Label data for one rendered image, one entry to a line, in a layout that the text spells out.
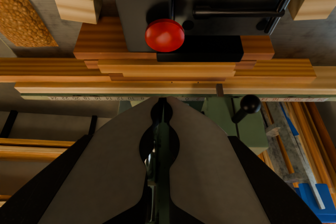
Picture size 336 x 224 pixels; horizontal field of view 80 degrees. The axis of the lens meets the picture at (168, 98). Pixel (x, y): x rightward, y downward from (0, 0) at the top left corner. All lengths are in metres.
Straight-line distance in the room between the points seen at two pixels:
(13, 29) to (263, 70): 0.38
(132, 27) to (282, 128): 1.07
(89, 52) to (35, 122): 2.87
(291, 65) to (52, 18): 0.38
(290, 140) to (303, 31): 0.84
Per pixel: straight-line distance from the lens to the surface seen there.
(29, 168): 2.93
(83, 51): 0.27
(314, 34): 0.39
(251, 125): 0.27
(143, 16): 0.16
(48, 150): 2.37
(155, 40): 0.16
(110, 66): 0.27
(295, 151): 1.15
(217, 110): 0.26
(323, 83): 0.44
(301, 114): 1.79
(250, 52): 0.27
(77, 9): 0.26
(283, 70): 0.39
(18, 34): 0.37
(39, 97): 0.43
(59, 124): 3.00
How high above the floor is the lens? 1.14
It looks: 30 degrees down
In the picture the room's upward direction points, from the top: 179 degrees counter-clockwise
